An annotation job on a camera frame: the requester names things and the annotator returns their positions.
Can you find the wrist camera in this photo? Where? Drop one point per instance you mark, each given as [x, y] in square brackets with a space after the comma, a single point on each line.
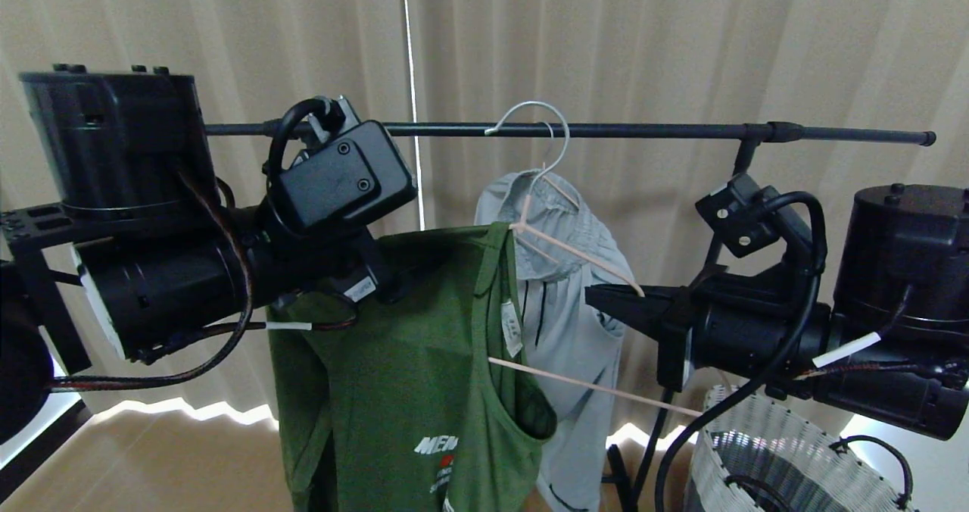
[341, 179]
[738, 213]

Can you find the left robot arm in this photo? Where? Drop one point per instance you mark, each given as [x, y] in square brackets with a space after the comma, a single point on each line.
[113, 133]

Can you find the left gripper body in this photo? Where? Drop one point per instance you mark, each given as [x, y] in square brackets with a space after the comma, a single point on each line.
[174, 292]

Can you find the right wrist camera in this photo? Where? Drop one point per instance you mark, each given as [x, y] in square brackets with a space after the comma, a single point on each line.
[738, 213]

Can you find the pale grey shorts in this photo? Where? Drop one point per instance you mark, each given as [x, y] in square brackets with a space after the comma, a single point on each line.
[568, 330]

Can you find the pink clothes hanger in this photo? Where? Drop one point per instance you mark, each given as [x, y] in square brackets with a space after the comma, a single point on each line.
[564, 195]
[590, 260]

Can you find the white laundry basket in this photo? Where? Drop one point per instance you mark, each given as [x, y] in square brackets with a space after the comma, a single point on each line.
[780, 451]

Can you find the green long-sleeved shirt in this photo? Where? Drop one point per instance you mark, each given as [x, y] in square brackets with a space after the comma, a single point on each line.
[394, 360]

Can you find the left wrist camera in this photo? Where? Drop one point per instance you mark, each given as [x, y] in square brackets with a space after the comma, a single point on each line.
[341, 179]

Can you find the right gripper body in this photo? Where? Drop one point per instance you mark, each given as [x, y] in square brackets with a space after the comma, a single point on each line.
[742, 330]

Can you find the beige curtain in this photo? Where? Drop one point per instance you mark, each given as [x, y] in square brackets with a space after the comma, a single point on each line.
[681, 42]

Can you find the black clothes rack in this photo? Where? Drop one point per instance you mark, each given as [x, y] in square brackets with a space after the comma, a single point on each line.
[643, 129]

